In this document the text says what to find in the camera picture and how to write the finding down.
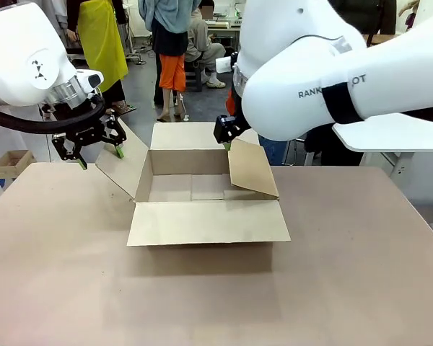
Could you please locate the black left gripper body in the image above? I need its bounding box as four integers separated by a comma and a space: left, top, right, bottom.
63, 117, 111, 147

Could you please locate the person in yellow apron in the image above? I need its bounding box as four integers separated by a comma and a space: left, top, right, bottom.
65, 0, 131, 113

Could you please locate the black strap on arm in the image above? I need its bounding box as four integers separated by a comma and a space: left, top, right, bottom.
320, 81, 364, 125

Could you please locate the small open cardboard box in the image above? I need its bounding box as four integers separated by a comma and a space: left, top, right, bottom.
0, 149, 37, 178

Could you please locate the brown cardboard shipping box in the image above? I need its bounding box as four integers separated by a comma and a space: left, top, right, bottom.
95, 121, 292, 248

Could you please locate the person in dark green jacket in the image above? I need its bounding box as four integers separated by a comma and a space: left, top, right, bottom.
328, 0, 398, 37

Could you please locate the person in grey coat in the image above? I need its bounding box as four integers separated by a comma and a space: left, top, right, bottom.
45, 0, 70, 50

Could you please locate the seated person in beige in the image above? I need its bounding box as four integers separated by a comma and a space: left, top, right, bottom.
185, 2, 227, 89

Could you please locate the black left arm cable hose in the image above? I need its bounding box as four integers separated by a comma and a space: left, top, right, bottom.
0, 95, 106, 136

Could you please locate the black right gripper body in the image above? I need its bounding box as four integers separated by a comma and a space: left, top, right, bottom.
213, 115, 245, 143

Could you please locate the white workbench with equipment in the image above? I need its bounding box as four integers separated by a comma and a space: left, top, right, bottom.
204, 14, 243, 50

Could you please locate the wooden table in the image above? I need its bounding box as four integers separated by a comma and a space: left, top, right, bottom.
362, 32, 406, 47

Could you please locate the person in orange trousers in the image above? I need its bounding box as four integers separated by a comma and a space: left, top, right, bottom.
137, 0, 212, 122

